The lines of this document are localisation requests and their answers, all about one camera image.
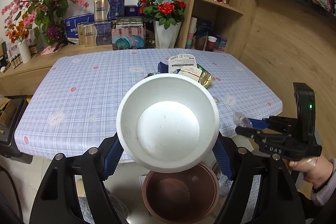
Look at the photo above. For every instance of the white rose vase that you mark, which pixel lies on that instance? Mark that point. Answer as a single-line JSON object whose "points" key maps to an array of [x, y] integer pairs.
{"points": [[166, 38]]}

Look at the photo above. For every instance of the person's right hand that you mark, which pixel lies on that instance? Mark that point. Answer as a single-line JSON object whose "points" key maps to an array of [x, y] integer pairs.
{"points": [[317, 169]]}

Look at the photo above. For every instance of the stack of pastel cups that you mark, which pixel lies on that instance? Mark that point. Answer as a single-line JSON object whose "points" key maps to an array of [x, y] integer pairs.
{"points": [[191, 32]]}

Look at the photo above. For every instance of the red paper cup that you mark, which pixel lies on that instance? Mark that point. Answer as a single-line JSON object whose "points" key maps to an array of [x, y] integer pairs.
{"points": [[210, 44]]}

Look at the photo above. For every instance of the blue plaid tablecloth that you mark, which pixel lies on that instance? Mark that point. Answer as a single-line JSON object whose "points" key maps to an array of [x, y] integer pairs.
{"points": [[75, 106]]}

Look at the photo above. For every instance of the upper blue gold box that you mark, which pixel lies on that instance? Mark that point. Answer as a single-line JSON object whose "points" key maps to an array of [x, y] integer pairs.
{"points": [[107, 10]]}

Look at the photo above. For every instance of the dark blue wrapper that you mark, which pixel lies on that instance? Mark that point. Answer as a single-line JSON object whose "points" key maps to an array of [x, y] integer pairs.
{"points": [[163, 68]]}

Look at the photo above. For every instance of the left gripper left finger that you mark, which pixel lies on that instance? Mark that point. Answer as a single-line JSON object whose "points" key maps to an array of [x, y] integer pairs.
{"points": [[57, 201]]}

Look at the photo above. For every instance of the small white flower vase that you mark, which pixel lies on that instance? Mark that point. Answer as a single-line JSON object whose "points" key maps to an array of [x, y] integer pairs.
{"points": [[24, 51]]}

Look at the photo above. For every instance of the brown plastic trash bin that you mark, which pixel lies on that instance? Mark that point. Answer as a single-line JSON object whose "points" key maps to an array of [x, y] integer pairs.
{"points": [[182, 197]]}

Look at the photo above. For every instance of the white foam bowl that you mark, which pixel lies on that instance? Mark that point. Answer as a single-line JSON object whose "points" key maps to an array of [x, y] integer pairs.
{"points": [[167, 123]]}

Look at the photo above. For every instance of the clear plastic wrapper scrap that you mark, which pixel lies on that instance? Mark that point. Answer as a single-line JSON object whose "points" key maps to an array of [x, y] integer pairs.
{"points": [[241, 120]]}

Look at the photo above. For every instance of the white Japanese hook card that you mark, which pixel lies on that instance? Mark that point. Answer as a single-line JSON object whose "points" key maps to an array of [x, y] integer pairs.
{"points": [[178, 61]]}

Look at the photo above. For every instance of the blue gold cosmetic box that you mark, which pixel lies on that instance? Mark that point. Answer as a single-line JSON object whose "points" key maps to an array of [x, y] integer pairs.
{"points": [[95, 34]]}

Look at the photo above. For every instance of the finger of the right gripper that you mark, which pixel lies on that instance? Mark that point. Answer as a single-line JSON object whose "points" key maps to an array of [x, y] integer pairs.
{"points": [[246, 132]]}

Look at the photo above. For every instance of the red rose bouquet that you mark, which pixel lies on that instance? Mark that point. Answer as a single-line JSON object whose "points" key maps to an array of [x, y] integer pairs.
{"points": [[166, 12]]}

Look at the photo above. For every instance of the green gold foil pouch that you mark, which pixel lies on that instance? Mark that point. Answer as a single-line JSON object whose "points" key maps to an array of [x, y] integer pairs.
{"points": [[206, 78]]}

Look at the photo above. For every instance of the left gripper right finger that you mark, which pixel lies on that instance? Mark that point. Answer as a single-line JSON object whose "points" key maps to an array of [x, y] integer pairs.
{"points": [[277, 199]]}

